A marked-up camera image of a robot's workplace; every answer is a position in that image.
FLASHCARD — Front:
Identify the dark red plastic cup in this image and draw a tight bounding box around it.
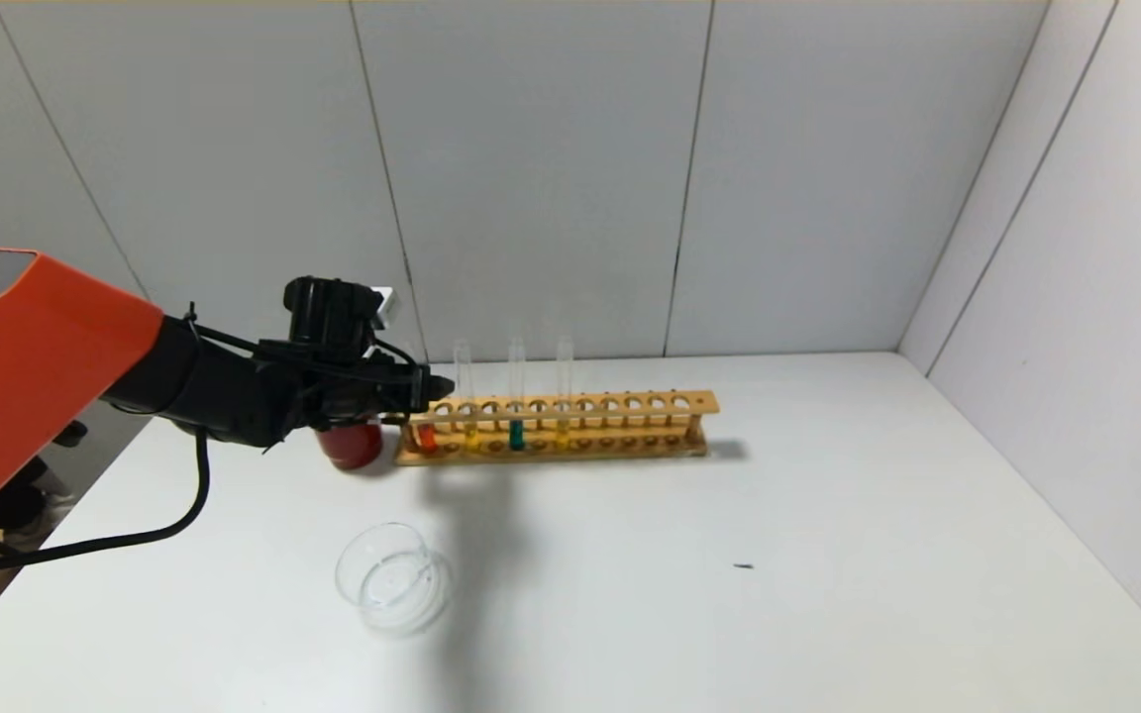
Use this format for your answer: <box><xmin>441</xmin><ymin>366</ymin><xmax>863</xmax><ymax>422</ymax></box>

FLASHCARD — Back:
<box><xmin>316</xmin><ymin>421</ymin><xmax>385</xmax><ymax>471</ymax></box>

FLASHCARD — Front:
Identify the test tube with teal pigment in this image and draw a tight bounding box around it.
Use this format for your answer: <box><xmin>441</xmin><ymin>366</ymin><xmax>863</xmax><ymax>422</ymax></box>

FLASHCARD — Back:
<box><xmin>508</xmin><ymin>338</ymin><xmax>527</xmax><ymax>452</ymax></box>

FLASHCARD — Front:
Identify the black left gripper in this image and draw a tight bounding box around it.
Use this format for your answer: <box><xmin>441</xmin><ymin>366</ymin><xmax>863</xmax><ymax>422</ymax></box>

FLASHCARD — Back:
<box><xmin>359</xmin><ymin>362</ymin><xmax>456</xmax><ymax>420</ymax></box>

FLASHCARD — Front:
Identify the white shoe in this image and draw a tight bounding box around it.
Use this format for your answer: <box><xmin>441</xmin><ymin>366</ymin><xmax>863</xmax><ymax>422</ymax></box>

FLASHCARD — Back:
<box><xmin>31</xmin><ymin>470</ymin><xmax>76</xmax><ymax>541</ymax></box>

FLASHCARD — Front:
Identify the clear glass beaker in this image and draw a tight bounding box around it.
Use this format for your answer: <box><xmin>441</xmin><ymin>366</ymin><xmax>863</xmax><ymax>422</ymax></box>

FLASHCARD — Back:
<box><xmin>336</xmin><ymin>522</ymin><xmax>453</xmax><ymax>632</ymax></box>

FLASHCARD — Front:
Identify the test tube with red pigment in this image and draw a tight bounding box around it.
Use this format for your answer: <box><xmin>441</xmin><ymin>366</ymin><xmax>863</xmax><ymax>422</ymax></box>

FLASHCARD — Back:
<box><xmin>408</xmin><ymin>396</ymin><xmax>440</xmax><ymax>455</ymax></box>

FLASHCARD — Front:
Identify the test tube with yellow pigment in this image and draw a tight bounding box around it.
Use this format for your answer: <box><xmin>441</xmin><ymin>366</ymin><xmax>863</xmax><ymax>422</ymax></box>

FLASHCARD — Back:
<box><xmin>556</xmin><ymin>335</ymin><xmax>574</xmax><ymax>449</ymax></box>
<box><xmin>454</xmin><ymin>340</ymin><xmax>481</xmax><ymax>453</ymax></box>

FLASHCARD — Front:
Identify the wooden test tube rack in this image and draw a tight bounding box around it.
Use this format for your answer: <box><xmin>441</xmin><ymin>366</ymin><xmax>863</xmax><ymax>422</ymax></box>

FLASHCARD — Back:
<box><xmin>384</xmin><ymin>390</ymin><xmax>720</xmax><ymax>466</ymax></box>

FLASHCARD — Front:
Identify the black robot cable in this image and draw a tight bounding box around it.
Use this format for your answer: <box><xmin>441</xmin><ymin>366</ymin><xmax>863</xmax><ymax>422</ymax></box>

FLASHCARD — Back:
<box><xmin>0</xmin><ymin>431</ymin><xmax>210</xmax><ymax>573</ymax></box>

